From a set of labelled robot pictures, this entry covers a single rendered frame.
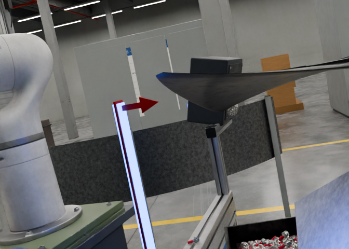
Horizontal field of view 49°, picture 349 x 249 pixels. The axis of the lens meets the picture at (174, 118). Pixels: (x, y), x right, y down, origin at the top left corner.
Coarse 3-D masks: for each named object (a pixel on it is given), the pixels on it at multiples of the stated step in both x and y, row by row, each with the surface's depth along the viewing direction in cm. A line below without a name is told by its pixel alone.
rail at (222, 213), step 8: (232, 192) 111; (216, 200) 105; (224, 200) 104; (232, 200) 110; (208, 208) 101; (216, 208) 102; (224, 208) 100; (232, 208) 108; (208, 216) 95; (216, 216) 94; (224, 216) 99; (232, 216) 109; (200, 224) 91; (208, 224) 90; (216, 224) 91; (224, 224) 98; (232, 224) 106; (200, 232) 87; (208, 232) 85; (216, 232) 90; (224, 232) 97; (200, 240) 82; (208, 240) 84; (216, 240) 89; (224, 240) 96; (184, 248) 80; (192, 248) 81; (200, 248) 79; (208, 248) 83; (216, 248) 88
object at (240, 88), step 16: (320, 64) 44; (336, 64) 42; (160, 80) 46; (176, 80) 46; (192, 80) 46; (208, 80) 46; (224, 80) 47; (240, 80) 48; (256, 80) 50; (272, 80) 52; (288, 80) 54; (192, 96) 56; (208, 96) 57; (224, 96) 58; (240, 96) 59
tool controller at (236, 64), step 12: (192, 60) 110; (204, 60) 109; (216, 60) 108; (228, 60) 108; (240, 60) 128; (192, 72) 111; (204, 72) 110; (216, 72) 109; (228, 72) 109; (240, 72) 129; (192, 108) 113; (204, 108) 112; (228, 108) 114; (192, 120) 113; (204, 120) 112; (216, 120) 111; (228, 120) 119
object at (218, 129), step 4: (212, 124) 111; (216, 124) 109; (224, 124) 120; (228, 124) 122; (208, 128) 106; (212, 128) 106; (216, 128) 107; (220, 128) 114; (224, 128) 116; (208, 132) 107; (212, 132) 106; (216, 132) 107; (220, 132) 111; (208, 136) 107; (212, 136) 106; (216, 136) 106
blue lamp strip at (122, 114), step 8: (120, 104) 56; (120, 112) 56; (120, 120) 56; (128, 128) 57; (128, 136) 57; (128, 144) 57; (128, 152) 56; (136, 160) 58; (136, 168) 58; (136, 176) 57; (136, 184) 57; (136, 192) 57; (144, 200) 59; (144, 208) 58; (144, 216) 58; (144, 224) 58; (144, 232) 57; (152, 240) 59; (152, 248) 59
